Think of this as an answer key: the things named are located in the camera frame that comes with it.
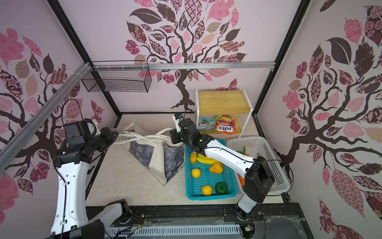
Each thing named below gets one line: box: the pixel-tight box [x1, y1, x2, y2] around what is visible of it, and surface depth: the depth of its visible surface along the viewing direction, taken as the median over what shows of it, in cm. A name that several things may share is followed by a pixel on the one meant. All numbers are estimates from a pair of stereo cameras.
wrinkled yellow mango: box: [190, 151, 198, 165], surface depth 91 cm
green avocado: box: [214, 182, 228, 195], surface depth 79 cm
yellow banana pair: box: [196, 153, 219, 165], surface depth 92 cm
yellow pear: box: [208, 161, 224, 175], surface depth 87 cm
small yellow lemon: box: [191, 168, 201, 179], surface depth 86 cm
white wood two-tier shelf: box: [194, 87, 254, 138], surface depth 83 cm
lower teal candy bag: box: [197, 115, 216, 131], surface depth 92 cm
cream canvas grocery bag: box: [113, 120, 187, 186], surface depth 77 cm
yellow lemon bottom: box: [201, 184, 213, 197], surface depth 79 cm
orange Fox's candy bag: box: [214, 114, 237, 135], surface depth 91 cm
